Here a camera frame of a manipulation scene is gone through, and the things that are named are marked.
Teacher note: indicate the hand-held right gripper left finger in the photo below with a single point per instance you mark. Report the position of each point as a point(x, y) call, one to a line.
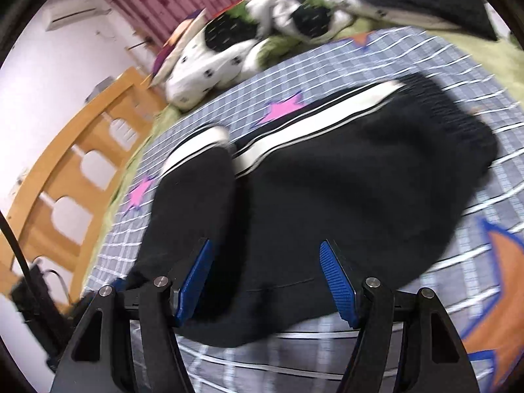
point(192, 290)

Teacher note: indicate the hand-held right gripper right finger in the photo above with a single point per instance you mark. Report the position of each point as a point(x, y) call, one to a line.
point(337, 282)

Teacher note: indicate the black pants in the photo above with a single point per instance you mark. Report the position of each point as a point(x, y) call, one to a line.
point(327, 192)

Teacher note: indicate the grey checked star blanket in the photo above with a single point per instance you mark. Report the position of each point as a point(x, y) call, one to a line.
point(229, 102)

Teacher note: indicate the white strawberry print quilt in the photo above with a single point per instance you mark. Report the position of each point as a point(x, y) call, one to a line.
point(204, 69)

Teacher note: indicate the grey box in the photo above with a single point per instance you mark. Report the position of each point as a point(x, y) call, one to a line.
point(98, 88)

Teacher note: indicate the purple printed cushion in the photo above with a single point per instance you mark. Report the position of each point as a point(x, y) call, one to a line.
point(172, 53)

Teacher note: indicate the wooden coat rack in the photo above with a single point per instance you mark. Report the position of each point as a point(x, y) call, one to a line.
point(139, 44)

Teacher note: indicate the white air conditioner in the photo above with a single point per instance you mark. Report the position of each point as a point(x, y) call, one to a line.
point(73, 12)

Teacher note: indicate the wooden bed frame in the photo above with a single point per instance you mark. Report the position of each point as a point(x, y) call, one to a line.
point(49, 180)

